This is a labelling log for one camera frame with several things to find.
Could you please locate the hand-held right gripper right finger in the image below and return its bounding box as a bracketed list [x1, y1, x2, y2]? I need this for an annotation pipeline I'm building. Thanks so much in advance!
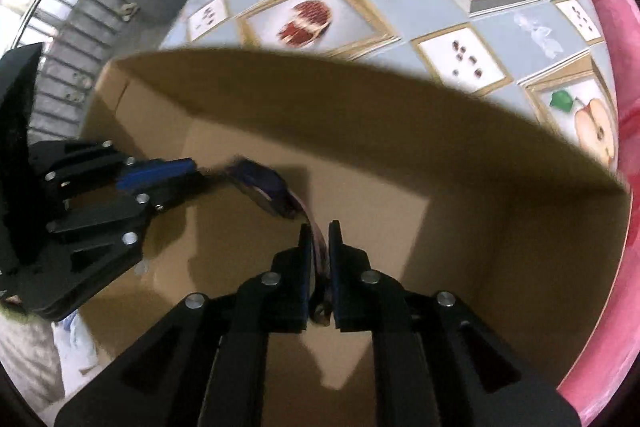
[327, 220, 581, 427]

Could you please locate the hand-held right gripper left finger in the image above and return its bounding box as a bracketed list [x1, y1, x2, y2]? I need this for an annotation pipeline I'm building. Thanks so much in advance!
[54, 223, 315, 427]

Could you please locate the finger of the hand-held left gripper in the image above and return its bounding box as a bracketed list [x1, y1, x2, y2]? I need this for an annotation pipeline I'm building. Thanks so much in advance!
[31, 139, 199, 204]
[46, 176, 207, 254]

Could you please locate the brown cardboard box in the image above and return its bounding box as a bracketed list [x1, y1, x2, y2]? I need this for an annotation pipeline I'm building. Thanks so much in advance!
[75, 48, 632, 427]

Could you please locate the white plastic bag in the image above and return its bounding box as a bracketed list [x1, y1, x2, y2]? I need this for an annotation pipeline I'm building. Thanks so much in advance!
[52, 312, 101, 375]

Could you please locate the fruit print tablecloth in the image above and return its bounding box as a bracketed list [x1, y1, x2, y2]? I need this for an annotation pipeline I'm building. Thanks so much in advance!
[160, 0, 618, 172]

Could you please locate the pink blanket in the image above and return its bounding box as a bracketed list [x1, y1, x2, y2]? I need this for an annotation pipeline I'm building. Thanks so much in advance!
[522, 0, 640, 418]

